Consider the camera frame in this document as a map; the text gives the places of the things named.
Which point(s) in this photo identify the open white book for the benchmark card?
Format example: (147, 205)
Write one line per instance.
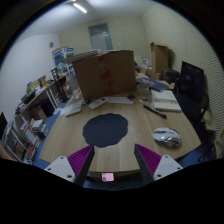
(165, 101)

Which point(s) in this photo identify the white remote control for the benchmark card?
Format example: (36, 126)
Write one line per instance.
(98, 103)

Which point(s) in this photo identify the wooden bookshelf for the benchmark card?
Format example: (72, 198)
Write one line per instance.
(18, 138)

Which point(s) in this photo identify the blue book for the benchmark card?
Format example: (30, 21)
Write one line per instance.
(154, 85)

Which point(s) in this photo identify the colourful product box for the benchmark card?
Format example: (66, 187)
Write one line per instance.
(60, 54)

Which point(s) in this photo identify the ceiling light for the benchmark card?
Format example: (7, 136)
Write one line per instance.
(80, 8)

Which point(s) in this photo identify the grey door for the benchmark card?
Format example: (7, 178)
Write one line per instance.
(100, 37)

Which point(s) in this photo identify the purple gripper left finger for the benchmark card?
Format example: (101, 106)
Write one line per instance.
(73, 168)

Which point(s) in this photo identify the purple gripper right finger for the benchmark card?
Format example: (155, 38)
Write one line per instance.
(154, 166)

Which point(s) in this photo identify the dark round mouse pad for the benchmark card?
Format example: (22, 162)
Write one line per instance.
(105, 130)

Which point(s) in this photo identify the pink phone screen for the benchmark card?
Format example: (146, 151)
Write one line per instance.
(107, 177)

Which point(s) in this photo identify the black pen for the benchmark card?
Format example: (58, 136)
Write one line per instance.
(155, 111)

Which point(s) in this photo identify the white paper sheet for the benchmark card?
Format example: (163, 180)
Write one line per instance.
(119, 100)

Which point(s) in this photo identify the silver computer mouse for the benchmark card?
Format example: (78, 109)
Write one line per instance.
(169, 137)

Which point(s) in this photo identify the black office chair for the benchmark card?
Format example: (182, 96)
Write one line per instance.
(191, 95)

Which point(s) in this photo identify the large cardboard box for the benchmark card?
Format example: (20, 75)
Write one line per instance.
(106, 74)

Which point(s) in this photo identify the tall cardboard box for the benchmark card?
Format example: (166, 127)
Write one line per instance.
(159, 55)

